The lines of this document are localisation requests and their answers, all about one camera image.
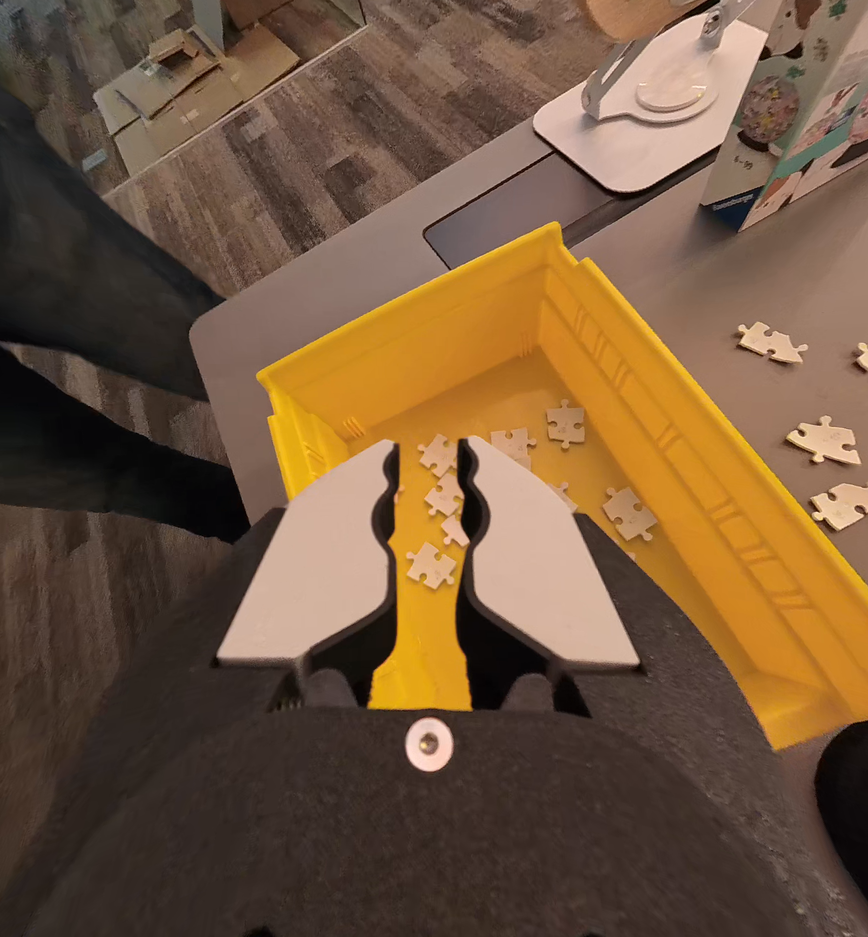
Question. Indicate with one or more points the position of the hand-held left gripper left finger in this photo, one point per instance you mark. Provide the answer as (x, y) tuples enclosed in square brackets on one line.
[(309, 578)]

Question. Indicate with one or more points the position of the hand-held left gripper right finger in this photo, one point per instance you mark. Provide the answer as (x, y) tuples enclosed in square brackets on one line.
[(544, 578)]

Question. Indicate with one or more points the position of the pile of white puzzle pieces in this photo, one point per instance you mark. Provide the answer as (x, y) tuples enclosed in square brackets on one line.
[(629, 512)]

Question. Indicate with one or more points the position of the yellow plastic bin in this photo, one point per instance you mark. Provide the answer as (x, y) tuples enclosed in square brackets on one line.
[(697, 483)]

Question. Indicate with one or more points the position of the teal puzzle box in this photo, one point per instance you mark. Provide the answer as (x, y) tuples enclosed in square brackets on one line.
[(807, 110)]

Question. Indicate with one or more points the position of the black textured wrist rest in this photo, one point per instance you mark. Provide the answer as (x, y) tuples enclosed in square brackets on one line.
[(866, 805)]

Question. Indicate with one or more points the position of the flattened cardboard box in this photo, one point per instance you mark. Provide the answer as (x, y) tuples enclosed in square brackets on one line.
[(185, 95)]

